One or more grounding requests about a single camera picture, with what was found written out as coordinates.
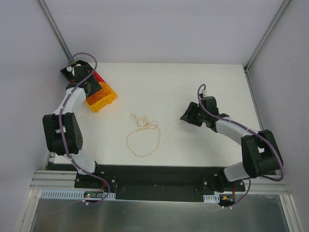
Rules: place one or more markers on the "aluminium frame post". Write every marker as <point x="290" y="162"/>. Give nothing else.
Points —
<point x="54" y="27"/>
<point x="266" y="35"/>

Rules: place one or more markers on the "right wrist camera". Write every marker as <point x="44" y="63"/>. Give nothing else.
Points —
<point x="202" y="94"/>

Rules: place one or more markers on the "right cable duct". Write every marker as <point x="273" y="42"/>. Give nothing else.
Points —
<point x="218" y="198"/>

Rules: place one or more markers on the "left cable duct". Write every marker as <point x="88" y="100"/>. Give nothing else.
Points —
<point x="76" y="195"/>

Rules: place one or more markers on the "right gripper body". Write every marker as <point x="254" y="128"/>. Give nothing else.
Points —
<point x="194" y="115"/>

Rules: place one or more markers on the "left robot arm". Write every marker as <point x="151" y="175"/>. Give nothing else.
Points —
<point x="61" y="129"/>

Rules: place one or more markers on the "red bin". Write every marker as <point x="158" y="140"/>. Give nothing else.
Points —
<point x="98" y="77"/>

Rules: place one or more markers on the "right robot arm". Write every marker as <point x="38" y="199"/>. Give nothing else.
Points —
<point x="259" y="150"/>

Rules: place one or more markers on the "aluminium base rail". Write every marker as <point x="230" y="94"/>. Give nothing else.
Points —
<point x="53" y="180"/>

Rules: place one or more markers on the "right aluminium frame post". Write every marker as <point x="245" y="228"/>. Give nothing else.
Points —
<point x="266" y="35"/>

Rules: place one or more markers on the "black bin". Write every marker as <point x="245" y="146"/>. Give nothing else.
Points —
<point x="77" y="71"/>

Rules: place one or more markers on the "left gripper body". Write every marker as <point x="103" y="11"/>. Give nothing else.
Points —
<point x="94" y="85"/>

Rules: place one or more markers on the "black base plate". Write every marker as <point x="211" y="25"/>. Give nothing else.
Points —
<point x="159" y="183"/>

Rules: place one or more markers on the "left aluminium frame post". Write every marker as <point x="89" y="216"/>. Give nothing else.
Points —
<point x="54" y="27"/>

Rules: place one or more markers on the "yellow bin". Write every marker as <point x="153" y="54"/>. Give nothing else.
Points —
<point x="102" y="98"/>

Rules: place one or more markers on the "cable duct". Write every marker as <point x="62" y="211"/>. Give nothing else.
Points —
<point x="76" y="195"/>
<point x="218" y="198"/>

